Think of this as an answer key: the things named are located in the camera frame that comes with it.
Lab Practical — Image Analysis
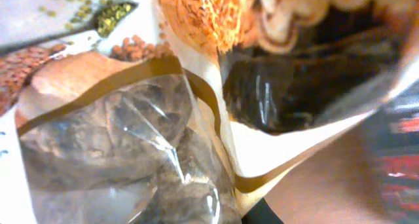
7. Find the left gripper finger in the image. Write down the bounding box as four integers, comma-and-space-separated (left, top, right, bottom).
242, 198, 283, 224

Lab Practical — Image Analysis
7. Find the beige brown snack bag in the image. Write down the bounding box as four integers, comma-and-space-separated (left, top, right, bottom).
0, 0, 419, 224

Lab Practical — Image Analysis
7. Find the grey plastic lattice basket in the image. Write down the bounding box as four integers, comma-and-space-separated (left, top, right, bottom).
369, 83, 418, 224

